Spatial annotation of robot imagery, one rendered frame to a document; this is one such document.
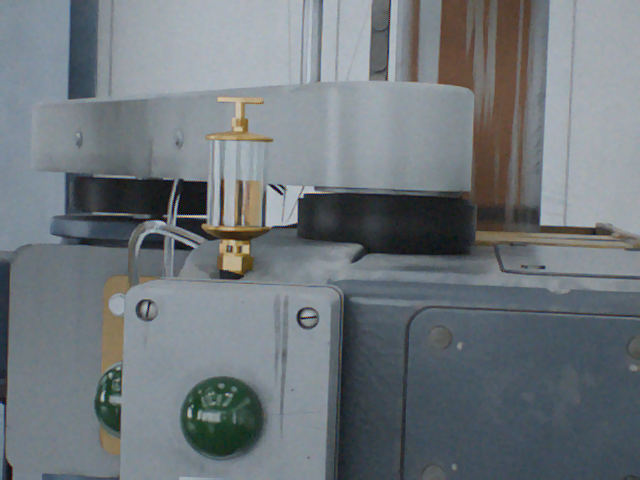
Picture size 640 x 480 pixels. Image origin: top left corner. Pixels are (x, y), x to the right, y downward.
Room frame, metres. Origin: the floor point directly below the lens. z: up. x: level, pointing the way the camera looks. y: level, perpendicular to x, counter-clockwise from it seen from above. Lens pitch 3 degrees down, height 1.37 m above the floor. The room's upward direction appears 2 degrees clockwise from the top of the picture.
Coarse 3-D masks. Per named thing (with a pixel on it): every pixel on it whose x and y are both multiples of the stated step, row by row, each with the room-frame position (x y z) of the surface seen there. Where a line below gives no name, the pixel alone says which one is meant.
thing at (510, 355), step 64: (192, 256) 0.56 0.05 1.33; (256, 256) 0.56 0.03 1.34; (320, 256) 0.56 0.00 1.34; (384, 256) 0.60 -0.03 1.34; (448, 256) 0.62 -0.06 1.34; (512, 256) 0.61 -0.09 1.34; (576, 256) 0.63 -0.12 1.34; (384, 320) 0.51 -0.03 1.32; (448, 320) 0.51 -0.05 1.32; (512, 320) 0.50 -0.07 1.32; (576, 320) 0.50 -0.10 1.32; (384, 384) 0.51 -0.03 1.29; (448, 384) 0.51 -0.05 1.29; (512, 384) 0.50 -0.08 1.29; (576, 384) 0.50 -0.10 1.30; (384, 448) 0.51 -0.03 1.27; (448, 448) 0.51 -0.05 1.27; (512, 448) 0.50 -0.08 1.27; (576, 448) 0.50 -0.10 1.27
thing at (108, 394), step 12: (108, 372) 0.49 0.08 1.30; (120, 372) 0.48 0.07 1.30; (108, 384) 0.48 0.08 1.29; (120, 384) 0.48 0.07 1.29; (96, 396) 0.48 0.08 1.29; (108, 396) 0.48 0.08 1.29; (120, 396) 0.48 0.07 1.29; (96, 408) 0.48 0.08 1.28; (108, 408) 0.48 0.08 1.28; (120, 408) 0.48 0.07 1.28; (108, 420) 0.48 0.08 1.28; (120, 420) 0.48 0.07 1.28; (108, 432) 0.49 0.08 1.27; (120, 432) 0.48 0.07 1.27
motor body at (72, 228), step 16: (64, 224) 0.97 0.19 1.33; (80, 224) 0.96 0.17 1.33; (96, 224) 0.95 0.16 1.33; (112, 224) 0.95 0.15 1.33; (128, 224) 0.94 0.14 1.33; (176, 224) 0.95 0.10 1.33; (192, 224) 0.96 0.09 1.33; (64, 240) 1.00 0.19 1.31; (80, 240) 0.97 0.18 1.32; (96, 240) 0.96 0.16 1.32; (112, 240) 0.95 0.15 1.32; (128, 240) 0.94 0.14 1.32; (144, 240) 0.94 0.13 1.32; (160, 240) 0.95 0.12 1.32; (176, 240) 0.95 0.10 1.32; (208, 240) 0.96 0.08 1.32
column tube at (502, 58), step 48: (432, 0) 1.00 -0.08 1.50; (480, 0) 1.00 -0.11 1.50; (528, 0) 0.99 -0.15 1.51; (432, 48) 1.00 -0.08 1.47; (480, 48) 1.00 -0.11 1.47; (528, 48) 0.99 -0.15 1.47; (480, 96) 1.00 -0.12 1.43; (528, 96) 0.99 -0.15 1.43; (480, 144) 1.00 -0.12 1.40; (528, 144) 0.99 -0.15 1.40; (480, 192) 0.99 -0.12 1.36; (528, 192) 0.99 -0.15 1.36
